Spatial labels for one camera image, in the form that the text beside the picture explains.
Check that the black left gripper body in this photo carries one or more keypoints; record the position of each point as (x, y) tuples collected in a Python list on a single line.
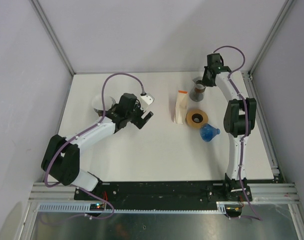
[(135, 116)]

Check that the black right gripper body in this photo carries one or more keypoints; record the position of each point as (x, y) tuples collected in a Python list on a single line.
[(207, 81)]

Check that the clear glass coffee server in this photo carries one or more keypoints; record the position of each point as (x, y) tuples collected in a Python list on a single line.
[(100, 111)]

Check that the coffee filter paper pack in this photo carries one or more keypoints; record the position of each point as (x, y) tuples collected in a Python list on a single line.
[(181, 107)]

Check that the white paper coffee filter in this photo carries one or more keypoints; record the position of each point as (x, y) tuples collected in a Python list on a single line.
[(98, 101)]

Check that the glass carafe with cork band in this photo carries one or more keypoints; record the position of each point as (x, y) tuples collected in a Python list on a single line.
[(198, 90)]

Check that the blue plastic dripper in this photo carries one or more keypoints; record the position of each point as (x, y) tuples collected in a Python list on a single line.
[(208, 132)]

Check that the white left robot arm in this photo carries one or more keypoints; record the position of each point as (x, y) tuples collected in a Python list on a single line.
[(62, 157)]

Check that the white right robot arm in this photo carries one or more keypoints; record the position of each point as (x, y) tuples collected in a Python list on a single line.
[(239, 119)]

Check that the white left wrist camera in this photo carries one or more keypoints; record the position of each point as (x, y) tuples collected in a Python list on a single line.
[(145, 101)]

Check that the aluminium right table rail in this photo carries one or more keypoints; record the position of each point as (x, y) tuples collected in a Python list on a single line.
[(248, 80)]

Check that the grey slotted cable duct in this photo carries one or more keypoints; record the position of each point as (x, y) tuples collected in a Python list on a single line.
[(95, 208)]

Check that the aluminium front frame rail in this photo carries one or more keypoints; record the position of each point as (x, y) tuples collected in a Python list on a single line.
[(263, 193)]

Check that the aluminium corner post left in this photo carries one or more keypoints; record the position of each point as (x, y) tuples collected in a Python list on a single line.
[(52, 35)]

